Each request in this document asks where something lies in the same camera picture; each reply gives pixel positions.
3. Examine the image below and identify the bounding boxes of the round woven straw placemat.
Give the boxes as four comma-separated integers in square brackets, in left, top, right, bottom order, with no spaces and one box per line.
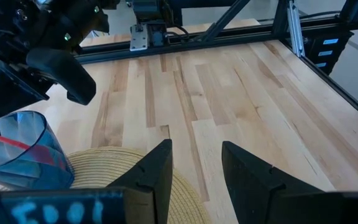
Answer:
[0,146,214,224]

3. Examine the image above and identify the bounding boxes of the blue faceted plastic cup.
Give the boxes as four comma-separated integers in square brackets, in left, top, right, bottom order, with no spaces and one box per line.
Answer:
[0,110,76,192]

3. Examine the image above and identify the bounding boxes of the black drawer cabinet blue labels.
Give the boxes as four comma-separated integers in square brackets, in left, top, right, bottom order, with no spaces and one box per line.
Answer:
[303,29,356,77]

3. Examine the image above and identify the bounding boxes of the red drinking straw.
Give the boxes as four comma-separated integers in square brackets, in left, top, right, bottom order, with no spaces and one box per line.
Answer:
[0,128,32,151]

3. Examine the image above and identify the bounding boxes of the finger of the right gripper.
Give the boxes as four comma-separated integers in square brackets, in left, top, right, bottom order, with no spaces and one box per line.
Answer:
[0,58,50,127]
[25,47,97,106]

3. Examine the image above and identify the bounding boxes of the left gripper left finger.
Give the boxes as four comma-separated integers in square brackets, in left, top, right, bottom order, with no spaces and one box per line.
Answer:
[106,138,174,224]

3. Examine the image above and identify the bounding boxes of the black aluminium table frame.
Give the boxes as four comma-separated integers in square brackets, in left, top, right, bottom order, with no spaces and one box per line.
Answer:
[73,0,358,128]

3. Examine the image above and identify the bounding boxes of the silver mounting bracket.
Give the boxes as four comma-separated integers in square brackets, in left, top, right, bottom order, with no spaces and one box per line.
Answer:
[129,24,150,52]

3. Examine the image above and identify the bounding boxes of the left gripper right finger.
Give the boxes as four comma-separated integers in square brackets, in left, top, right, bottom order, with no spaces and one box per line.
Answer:
[221,140,323,224]

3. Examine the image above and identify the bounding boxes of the silver aluminium post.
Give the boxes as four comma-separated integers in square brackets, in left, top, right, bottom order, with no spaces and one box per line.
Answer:
[285,0,306,58]

